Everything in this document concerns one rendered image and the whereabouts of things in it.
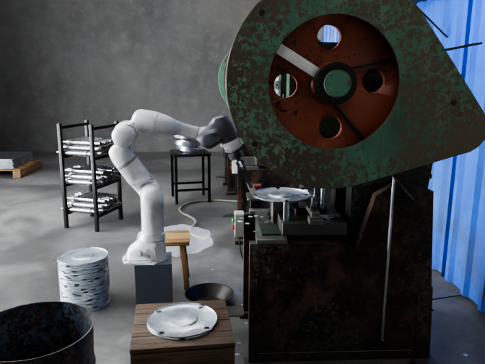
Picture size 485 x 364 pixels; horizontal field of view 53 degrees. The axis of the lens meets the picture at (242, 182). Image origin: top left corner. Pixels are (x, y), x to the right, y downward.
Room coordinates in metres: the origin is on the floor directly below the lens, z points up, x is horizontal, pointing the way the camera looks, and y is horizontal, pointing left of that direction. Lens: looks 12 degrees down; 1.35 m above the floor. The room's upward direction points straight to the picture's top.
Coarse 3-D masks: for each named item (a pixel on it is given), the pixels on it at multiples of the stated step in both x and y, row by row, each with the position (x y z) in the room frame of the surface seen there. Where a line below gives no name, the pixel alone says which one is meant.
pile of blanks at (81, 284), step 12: (60, 264) 2.62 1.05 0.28; (96, 264) 2.63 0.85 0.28; (108, 264) 2.76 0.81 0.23; (60, 276) 2.63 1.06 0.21; (72, 276) 2.58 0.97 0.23; (84, 276) 2.61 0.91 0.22; (96, 276) 2.62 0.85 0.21; (108, 276) 2.73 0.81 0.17; (60, 288) 2.64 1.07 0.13; (72, 288) 2.58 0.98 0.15; (84, 288) 2.59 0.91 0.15; (96, 288) 2.62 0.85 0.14; (108, 288) 2.71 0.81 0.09; (60, 300) 2.67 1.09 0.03; (72, 300) 2.59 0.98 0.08; (84, 300) 2.59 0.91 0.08; (96, 300) 2.63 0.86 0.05; (108, 300) 2.71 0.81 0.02
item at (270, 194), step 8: (264, 192) 2.37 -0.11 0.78; (272, 192) 2.35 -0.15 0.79; (280, 192) 2.35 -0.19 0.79; (288, 192) 2.35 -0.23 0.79; (296, 192) 2.38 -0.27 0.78; (304, 192) 2.38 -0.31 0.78; (264, 200) 2.21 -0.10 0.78; (272, 200) 2.19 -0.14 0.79; (280, 200) 2.21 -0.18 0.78; (288, 200) 2.21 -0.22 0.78; (296, 200) 2.19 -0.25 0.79
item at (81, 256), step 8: (80, 248) 2.85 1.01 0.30; (96, 248) 2.85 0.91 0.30; (64, 256) 2.71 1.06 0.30; (72, 256) 2.70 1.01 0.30; (80, 256) 2.70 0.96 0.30; (88, 256) 2.70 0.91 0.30; (96, 256) 2.72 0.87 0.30; (104, 256) 2.72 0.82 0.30; (72, 264) 2.58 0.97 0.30; (80, 264) 2.58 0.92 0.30
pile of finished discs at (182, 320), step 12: (156, 312) 1.90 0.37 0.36; (168, 312) 1.90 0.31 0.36; (180, 312) 1.89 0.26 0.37; (192, 312) 1.91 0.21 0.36; (204, 312) 1.91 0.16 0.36; (156, 324) 1.80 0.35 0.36; (168, 324) 1.80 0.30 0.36; (180, 324) 1.79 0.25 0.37; (192, 324) 1.80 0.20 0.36; (204, 324) 1.80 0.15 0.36; (168, 336) 1.70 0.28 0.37; (180, 336) 1.71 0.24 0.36; (192, 336) 1.71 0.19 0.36
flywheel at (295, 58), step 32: (352, 32) 1.94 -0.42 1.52; (288, 64) 1.92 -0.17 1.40; (320, 64) 1.92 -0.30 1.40; (352, 64) 1.94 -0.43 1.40; (384, 64) 1.94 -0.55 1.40; (320, 96) 1.82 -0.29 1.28; (352, 96) 1.94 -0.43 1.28; (384, 96) 1.94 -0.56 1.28; (288, 128) 1.92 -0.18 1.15; (352, 128) 1.94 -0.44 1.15
